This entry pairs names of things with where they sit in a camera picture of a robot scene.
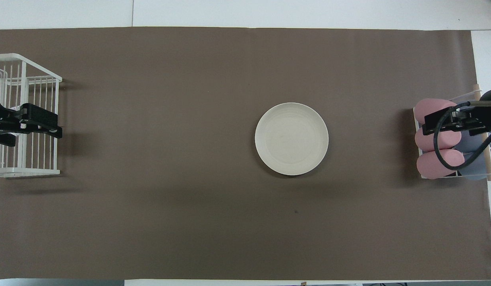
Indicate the brown table mat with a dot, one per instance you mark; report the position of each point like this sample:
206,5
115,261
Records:
190,198

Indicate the round cream plate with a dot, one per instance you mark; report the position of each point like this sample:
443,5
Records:
292,139

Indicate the blue cup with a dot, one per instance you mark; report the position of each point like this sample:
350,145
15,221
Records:
474,141
474,171

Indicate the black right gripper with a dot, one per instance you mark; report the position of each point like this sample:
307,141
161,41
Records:
490,113

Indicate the pink cup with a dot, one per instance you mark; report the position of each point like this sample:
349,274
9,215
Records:
432,165
428,107
426,141

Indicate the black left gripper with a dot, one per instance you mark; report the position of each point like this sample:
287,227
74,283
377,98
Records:
1,119

